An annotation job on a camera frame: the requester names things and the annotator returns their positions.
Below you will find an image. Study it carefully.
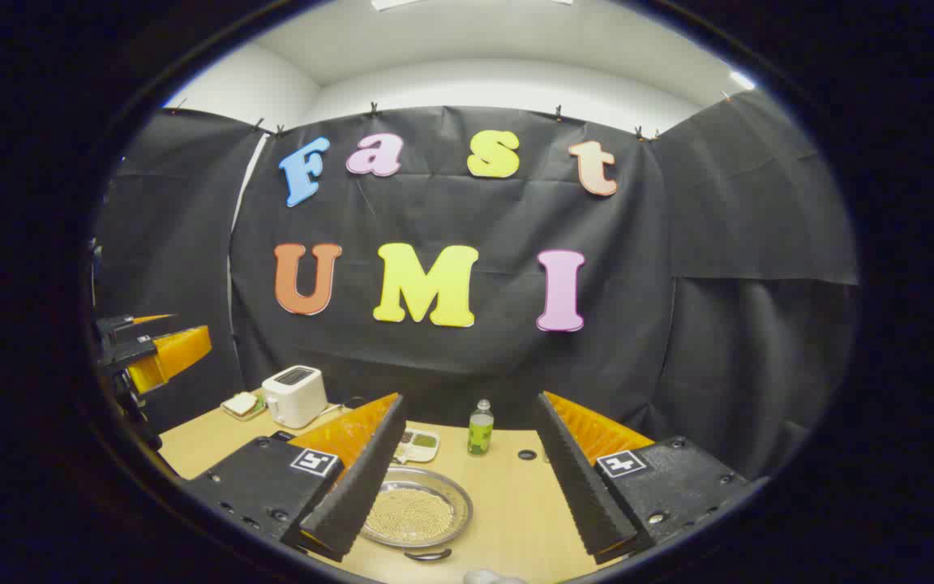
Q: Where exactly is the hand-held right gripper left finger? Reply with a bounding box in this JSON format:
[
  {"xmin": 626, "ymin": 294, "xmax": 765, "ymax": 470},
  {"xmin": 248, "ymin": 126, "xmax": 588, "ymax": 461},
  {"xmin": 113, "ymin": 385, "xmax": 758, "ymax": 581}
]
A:
[{"xmin": 182, "ymin": 393, "xmax": 408, "ymax": 563}]

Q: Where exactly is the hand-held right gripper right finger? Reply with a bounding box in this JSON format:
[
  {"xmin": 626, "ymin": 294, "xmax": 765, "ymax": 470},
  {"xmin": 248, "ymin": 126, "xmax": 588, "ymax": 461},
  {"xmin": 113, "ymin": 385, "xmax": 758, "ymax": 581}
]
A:
[{"xmin": 533, "ymin": 391, "xmax": 752, "ymax": 566}]

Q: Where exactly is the steel pot with black handle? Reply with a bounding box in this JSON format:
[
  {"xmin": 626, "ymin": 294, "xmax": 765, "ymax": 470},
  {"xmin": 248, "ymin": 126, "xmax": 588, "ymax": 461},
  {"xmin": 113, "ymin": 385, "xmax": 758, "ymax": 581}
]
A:
[{"xmin": 360, "ymin": 466, "xmax": 474, "ymax": 563}]

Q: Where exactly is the pile of soybeans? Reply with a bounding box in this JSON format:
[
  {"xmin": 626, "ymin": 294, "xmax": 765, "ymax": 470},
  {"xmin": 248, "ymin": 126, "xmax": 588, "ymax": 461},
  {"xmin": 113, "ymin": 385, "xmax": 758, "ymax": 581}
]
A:
[{"xmin": 370, "ymin": 487, "xmax": 456, "ymax": 543}]

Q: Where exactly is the white divided bean tray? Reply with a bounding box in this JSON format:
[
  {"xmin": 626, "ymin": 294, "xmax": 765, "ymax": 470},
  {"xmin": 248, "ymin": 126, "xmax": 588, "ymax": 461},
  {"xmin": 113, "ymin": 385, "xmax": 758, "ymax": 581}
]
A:
[{"xmin": 392, "ymin": 428, "xmax": 441, "ymax": 464}]

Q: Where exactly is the white toaster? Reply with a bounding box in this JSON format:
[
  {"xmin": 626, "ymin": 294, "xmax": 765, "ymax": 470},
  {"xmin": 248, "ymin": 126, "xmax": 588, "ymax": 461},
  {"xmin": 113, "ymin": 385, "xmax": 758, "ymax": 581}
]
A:
[{"xmin": 262, "ymin": 365, "xmax": 328, "ymax": 429}]

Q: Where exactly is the green label drink bottle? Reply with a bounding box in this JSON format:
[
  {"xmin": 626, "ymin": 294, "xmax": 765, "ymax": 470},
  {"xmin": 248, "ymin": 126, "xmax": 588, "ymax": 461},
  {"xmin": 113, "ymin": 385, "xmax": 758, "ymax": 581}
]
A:
[{"xmin": 468, "ymin": 399, "xmax": 495, "ymax": 457}]

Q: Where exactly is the small green plate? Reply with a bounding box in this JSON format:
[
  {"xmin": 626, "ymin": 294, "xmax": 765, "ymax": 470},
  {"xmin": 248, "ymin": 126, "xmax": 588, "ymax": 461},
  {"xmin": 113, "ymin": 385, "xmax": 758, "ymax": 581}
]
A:
[{"xmin": 221, "ymin": 392, "xmax": 267, "ymax": 422}]

